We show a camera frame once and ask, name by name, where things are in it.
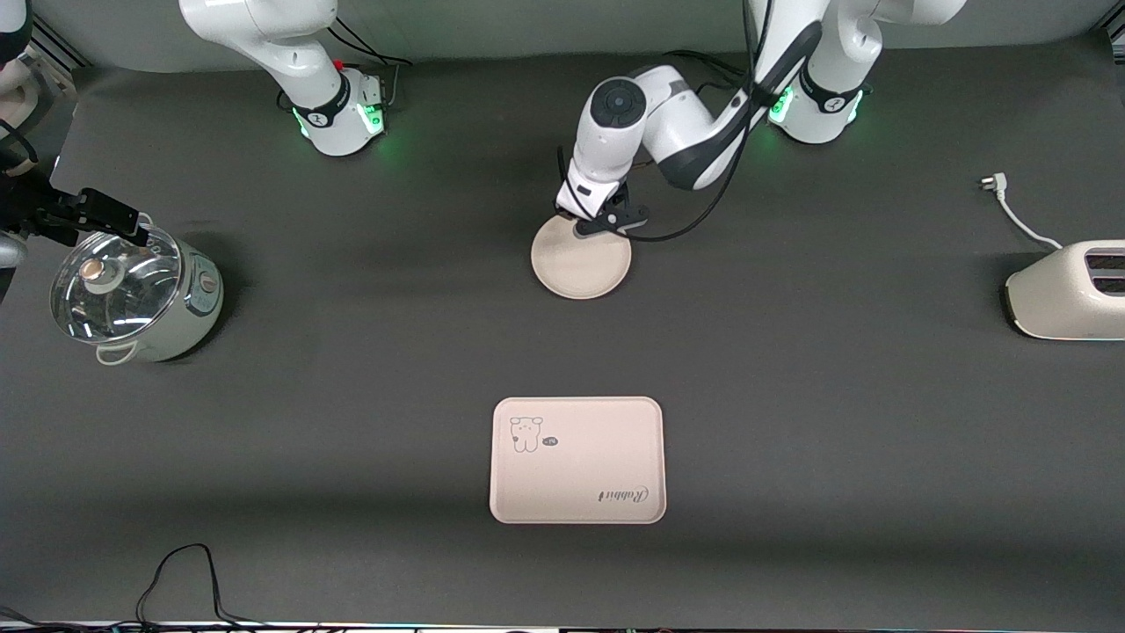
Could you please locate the electric pot with glass lid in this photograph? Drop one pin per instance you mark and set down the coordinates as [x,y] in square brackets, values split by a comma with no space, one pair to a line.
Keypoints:
[149,308]

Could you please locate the round beige plate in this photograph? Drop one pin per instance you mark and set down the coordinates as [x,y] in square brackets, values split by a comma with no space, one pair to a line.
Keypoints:
[580,268]

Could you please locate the beige rectangular rabbit-print tray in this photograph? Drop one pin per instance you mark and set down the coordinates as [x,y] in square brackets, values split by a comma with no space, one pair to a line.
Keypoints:
[580,466]

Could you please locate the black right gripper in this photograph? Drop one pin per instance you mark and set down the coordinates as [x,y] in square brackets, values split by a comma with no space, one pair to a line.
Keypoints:
[26,211]

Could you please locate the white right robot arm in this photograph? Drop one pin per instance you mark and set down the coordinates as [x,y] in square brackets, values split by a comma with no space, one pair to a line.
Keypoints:
[308,88]

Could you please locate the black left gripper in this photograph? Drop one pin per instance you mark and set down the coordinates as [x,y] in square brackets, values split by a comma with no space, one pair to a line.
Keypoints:
[620,195]

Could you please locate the aluminium frame rail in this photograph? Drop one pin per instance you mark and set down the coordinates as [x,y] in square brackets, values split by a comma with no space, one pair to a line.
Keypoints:
[57,44]

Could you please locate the cream toaster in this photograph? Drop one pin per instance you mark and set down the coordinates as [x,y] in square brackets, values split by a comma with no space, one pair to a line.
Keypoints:
[1063,299]

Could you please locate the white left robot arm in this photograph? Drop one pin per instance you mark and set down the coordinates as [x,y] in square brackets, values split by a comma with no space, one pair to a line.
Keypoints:
[615,132]

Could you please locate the beige round object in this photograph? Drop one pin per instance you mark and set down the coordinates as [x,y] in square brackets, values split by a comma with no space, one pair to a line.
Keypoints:
[18,88]

